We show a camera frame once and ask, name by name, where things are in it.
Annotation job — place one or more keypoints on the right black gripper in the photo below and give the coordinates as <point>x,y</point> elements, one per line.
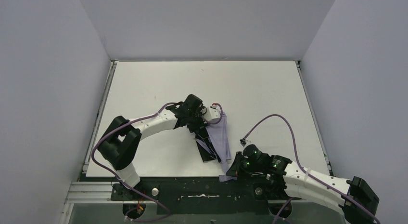
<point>235,164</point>

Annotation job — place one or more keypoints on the lavender folding umbrella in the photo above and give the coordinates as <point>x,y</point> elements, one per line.
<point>213,144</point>

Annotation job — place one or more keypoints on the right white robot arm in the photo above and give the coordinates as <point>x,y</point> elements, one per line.
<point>353,198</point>

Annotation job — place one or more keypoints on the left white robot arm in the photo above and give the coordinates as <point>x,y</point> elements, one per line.
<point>117,148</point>

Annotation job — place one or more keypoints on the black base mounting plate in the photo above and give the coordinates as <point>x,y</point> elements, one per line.
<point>201,195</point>

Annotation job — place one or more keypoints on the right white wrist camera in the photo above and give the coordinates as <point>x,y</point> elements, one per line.
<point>245,142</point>

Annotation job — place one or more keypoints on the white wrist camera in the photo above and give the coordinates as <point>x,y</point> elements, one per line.
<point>212,115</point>
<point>245,142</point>

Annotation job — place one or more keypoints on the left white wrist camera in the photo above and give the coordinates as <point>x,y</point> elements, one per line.
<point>212,115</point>

